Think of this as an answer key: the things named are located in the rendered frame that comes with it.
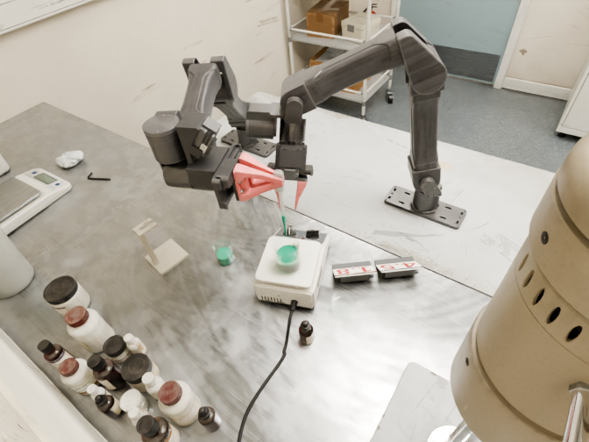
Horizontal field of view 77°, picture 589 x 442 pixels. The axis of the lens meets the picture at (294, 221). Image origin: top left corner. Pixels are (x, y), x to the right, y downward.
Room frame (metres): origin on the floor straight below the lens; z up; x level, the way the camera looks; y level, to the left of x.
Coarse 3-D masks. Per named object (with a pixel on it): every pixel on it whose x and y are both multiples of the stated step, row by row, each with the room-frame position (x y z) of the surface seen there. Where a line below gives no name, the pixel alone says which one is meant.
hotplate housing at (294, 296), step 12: (324, 240) 0.55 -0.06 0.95; (324, 252) 0.52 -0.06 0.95; (264, 288) 0.43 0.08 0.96; (276, 288) 0.43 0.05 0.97; (288, 288) 0.42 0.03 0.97; (312, 288) 0.42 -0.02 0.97; (264, 300) 0.44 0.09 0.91; (276, 300) 0.43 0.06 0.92; (288, 300) 0.42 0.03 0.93; (300, 300) 0.41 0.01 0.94; (312, 300) 0.41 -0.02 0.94
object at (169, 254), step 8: (144, 224) 0.60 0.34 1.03; (152, 224) 0.60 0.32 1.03; (136, 232) 0.58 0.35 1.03; (144, 232) 0.58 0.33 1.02; (144, 240) 0.58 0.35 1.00; (168, 240) 0.65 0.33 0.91; (160, 248) 0.63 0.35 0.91; (168, 248) 0.62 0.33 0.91; (176, 248) 0.62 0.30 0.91; (152, 256) 0.58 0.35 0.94; (160, 256) 0.60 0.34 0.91; (168, 256) 0.60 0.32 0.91; (176, 256) 0.59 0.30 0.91; (184, 256) 0.59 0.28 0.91; (152, 264) 0.58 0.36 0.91; (160, 264) 0.58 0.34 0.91; (168, 264) 0.57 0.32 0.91; (176, 264) 0.57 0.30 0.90; (160, 272) 0.55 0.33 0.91
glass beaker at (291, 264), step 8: (280, 240) 0.49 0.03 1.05; (288, 240) 0.49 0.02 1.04; (296, 240) 0.48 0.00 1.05; (296, 248) 0.45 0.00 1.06; (280, 256) 0.44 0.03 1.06; (288, 256) 0.44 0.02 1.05; (296, 256) 0.45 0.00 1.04; (280, 264) 0.44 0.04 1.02; (288, 264) 0.44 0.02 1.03; (296, 264) 0.45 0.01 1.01; (280, 272) 0.45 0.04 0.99; (288, 272) 0.44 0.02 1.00; (296, 272) 0.44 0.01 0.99
